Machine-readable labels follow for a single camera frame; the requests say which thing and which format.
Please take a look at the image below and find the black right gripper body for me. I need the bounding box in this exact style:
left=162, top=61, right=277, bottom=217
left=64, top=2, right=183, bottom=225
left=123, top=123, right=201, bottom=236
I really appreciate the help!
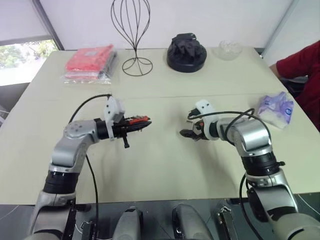
left=190, top=119, right=206, bottom=141

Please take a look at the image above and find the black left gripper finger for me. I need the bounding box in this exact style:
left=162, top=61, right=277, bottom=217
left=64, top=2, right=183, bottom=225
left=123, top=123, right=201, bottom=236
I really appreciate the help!
left=126, top=115, right=151, bottom=124
left=127, top=121, right=153, bottom=133

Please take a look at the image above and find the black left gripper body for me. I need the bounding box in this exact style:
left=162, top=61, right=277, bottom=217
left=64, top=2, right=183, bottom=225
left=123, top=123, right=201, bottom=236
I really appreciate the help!
left=111, top=115, right=131, bottom=150

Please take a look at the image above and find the red hex key holder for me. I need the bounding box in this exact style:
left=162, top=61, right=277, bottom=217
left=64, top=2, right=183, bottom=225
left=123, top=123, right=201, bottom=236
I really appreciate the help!
left=128, top=115, right=149, bottom=126

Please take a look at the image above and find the stack of bagged red clothes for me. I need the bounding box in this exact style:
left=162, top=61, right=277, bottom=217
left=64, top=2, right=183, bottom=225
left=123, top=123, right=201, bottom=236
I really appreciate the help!
left=59, top=44, right=118, bottom=86

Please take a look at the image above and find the black round base with cloth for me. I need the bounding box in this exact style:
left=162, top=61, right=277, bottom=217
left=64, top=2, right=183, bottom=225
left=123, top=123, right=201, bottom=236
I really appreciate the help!
left=166, top=32, right=208, bottom=74

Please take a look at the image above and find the purple tissue pack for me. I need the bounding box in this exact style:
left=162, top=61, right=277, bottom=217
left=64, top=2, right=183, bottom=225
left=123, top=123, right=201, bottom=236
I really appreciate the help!
left=255, top=91, right=295, bottom=130

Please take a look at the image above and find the clear glass bowl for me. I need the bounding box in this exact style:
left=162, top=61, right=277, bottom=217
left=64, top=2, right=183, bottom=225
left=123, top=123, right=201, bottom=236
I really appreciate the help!
left=213, top=39, right=243, bottom=61

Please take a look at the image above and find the dark grey rounded shape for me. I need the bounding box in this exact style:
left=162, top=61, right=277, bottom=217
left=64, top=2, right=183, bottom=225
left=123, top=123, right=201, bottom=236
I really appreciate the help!
left=171, top=203, right=209, bottom=240
left=115, top=205, right=145, bottom=240

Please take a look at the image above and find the black box with metal edge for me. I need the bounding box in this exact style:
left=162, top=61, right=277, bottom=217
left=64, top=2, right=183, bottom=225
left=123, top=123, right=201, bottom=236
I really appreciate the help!
left=215, top=204, right=239, bottom=240

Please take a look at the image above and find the dark chair seat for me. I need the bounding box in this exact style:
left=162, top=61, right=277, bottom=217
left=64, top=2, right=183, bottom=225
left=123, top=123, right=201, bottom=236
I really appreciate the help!
left=281, top=75, right=310, bottom=99

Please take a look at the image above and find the person in red shirt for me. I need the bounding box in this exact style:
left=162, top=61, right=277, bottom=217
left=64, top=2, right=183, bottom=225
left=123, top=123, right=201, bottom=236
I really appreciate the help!
left=269, top=39, right=320, bottom=133

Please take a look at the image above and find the white roller blind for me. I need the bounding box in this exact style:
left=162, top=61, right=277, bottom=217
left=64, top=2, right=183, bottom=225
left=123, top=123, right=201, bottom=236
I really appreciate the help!
left=0, top=0, right=51, bottom=46

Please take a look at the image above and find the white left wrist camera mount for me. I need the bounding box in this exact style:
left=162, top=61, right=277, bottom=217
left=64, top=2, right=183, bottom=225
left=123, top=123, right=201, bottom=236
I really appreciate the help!
left=103, top=96, right=126, bottom=142

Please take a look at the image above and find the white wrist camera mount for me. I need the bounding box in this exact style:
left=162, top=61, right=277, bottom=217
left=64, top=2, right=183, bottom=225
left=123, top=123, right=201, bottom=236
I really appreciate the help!
left=103, top=96, right=126, bottom=142
left=194, top=99, right=219, bottom=141

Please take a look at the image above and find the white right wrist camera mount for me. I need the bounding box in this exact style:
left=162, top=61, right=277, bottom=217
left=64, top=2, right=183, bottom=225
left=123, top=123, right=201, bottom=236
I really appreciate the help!
left=194, top=99, right=219, bottom=141

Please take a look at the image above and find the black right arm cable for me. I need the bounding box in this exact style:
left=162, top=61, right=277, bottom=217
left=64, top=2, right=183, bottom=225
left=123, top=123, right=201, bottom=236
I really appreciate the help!
left=186, top=107, right=272, bottom=227

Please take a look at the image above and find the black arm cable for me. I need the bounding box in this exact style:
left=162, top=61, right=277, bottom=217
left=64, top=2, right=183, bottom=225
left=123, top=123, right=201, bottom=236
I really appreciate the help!
left=67, top=93, right=113, bottom=240
left=186, top=107, right=272, bottom=227

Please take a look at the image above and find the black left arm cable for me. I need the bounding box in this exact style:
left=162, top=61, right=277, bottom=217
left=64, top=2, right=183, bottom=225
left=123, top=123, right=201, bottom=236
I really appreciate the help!
left=67, top=93, right=113, bottom=240

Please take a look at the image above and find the black wire hat stand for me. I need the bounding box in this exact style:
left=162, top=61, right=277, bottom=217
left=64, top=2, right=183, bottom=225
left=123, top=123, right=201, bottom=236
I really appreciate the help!
left=110, top=0, right=154, bottom=76

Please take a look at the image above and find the dark window frame post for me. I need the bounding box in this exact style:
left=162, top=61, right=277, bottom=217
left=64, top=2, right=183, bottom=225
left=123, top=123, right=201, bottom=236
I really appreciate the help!
left=38, top=0, right=65, bottom=52

